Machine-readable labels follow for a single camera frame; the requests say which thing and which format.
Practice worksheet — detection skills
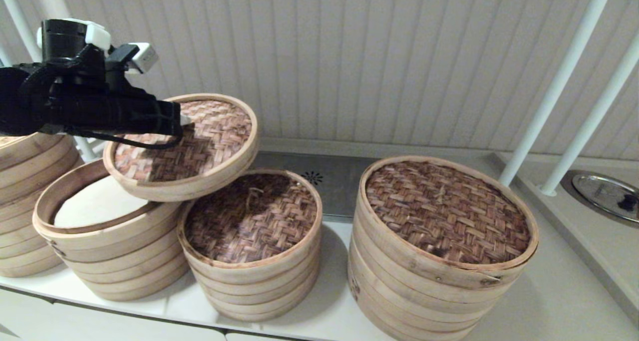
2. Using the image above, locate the round stainless steel pot lid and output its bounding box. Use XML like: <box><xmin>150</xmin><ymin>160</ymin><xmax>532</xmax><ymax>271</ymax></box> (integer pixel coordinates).
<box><xmin>570</xmin><ymin>174</ymin><xmax>639</xmax><ymax>225</ymax></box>

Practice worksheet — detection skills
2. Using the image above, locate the second-left bamboo steamer stack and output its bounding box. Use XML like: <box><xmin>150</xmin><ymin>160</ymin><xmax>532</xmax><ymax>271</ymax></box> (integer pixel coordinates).
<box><xmin>32</xmin><ymin>159</ymin><xmax>191</xmax><ymax>303</ymax></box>

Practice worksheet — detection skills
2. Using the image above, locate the white cabinet front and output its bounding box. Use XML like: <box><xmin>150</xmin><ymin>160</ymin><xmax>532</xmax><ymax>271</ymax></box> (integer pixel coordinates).
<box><xmin>0</xmin><ymin>286</ymin><xmax>310</xmax><ymax>341</ymax></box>

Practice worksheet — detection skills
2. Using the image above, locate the square metal lid with knob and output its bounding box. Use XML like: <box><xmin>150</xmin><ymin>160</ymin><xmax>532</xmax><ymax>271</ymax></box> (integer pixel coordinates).
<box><xmin>250</xmin><ymin>151</ymin><xmax>380</xmax><ymax>219</ymax></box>

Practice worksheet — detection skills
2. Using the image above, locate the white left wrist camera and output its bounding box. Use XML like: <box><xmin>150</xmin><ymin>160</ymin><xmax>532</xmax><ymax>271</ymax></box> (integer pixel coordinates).
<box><xmin>105</xmin><ymin>42</ymin><xmax>159</xmax><ymax>79</ymax></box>

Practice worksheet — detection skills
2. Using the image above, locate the woven bamboo lid with loop handle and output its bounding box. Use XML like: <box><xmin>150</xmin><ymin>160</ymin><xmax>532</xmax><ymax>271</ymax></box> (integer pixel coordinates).
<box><xmin>103</xmin><ymin>93</ymin><xmax>260</xmax><ymax>203</ymax></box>

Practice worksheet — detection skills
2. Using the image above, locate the white paper sheet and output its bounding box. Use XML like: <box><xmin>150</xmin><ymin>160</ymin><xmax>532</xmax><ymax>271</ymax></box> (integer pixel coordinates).
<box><xmin>54</xmin><ymin>175</ymin><xmax>150</xmax><ymax>229</ymax></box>

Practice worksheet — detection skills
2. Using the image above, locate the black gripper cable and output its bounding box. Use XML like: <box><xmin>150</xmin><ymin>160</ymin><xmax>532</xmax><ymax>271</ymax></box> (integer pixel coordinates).
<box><xmin>65</xmin><ymin>126</ymin><xmax>183</xmax><ymax>150</ymax></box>

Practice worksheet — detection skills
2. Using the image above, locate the small woven bamboo steamer lid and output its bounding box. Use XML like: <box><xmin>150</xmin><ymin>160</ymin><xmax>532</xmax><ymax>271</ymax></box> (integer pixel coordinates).
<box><xmin>178</xmin><ymin>169</ymin><xmax>323</xmax><ymax>284</ymax></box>

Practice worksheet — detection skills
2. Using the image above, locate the large bamboo steamer stack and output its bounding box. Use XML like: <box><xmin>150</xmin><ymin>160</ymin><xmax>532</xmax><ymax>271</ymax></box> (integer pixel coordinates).
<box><xmin>347</xmin><ymin>221</ymin><xmax>520</xmax><ymax>341</ymax></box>
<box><xmin>352</xmin><ymin>155</ymin><xmax>539</xmax><ymax>288</ymax></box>

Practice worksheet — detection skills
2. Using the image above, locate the thin white metal pole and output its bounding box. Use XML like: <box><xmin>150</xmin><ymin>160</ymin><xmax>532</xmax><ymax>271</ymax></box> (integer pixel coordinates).
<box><xmin>496</xmin><ymin>0</ymin><xmax>617</xmax><ymax>191</ymax></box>
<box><xmin>538</xmin><ymin>29</ymin><xmax>639</xmax><ymax>199</ymax></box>
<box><xmin>0</xmin><ymin>0</ymin><xmax>99</xmax><ymax>163</ymax></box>

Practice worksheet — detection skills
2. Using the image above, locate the large right bamboo steamer stack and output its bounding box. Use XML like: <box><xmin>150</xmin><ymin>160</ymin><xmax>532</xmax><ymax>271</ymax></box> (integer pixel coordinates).
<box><xmin>352</xmin><ymin>155</ymin><xmax>539</xmax><ymax>288</ymax></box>

